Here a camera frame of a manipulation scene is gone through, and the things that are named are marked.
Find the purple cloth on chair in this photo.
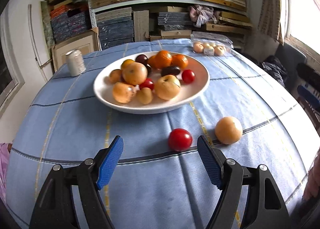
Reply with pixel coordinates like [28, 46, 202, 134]
[0, 143, 12, 202]

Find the blue checked tablecloth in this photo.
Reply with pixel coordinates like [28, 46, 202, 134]
[6, 39, 319, 228]

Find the yellow orange apricot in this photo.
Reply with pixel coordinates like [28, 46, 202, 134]
[112, 82, 136, 104]

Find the pink plastic bag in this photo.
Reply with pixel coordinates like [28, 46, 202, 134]
[188, 5, 221, 28]

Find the small yellow loquat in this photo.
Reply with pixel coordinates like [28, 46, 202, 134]
[136, 87, 153, 105]

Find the dark jacket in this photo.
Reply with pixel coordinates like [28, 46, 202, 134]
[259, 55, 288, 87]

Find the orange mandarin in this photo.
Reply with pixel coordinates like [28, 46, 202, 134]
[171, 54, 188, 70]
[155, 50, 172, 69]

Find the framed picture board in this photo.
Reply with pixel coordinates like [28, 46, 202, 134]
[51, 27, 101, 72]

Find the white drink can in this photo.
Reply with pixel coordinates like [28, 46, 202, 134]
[66, 49, 86, 77]

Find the dark red plum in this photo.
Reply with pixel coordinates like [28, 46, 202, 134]
[135, 54, 148, 65]

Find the speckled yellow apricot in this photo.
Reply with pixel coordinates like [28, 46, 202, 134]
[108, 69, 123, 84]

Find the yellow orange tomato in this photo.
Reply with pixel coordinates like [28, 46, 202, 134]
[121, 59, 135, 71]

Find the pale peach apricot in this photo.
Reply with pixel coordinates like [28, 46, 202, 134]
[214, 116, 243, 145]

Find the metal storage shelf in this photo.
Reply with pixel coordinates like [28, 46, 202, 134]
[88, 0, 252, 49]

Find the operator hand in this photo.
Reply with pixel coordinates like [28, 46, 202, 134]
[303, 151, 320, 200]

